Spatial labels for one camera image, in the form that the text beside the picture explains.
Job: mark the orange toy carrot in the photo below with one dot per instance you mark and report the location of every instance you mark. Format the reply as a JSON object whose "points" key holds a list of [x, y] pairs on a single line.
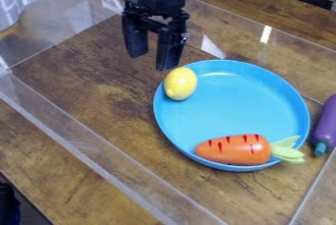
{"points": [[248, 150]]}

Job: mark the blue plastic tray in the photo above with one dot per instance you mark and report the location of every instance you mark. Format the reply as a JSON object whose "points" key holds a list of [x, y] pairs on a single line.
{"points": [[240, 99]]}

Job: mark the clear acrylic barrier wall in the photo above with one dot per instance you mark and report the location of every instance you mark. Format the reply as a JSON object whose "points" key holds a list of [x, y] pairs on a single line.
{"points": [[81, 148]]}

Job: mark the purple toy eggplant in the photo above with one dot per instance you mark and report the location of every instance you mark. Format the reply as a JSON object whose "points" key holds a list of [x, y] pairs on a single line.
{"points": [[324, 133]]}

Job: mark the yellow toy lemon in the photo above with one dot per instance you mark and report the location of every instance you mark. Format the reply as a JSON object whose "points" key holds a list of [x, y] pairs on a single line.
{"points": [[180, 83]]}

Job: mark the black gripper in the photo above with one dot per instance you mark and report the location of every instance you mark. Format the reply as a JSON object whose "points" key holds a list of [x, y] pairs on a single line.
{"points": [[161, 16]]}

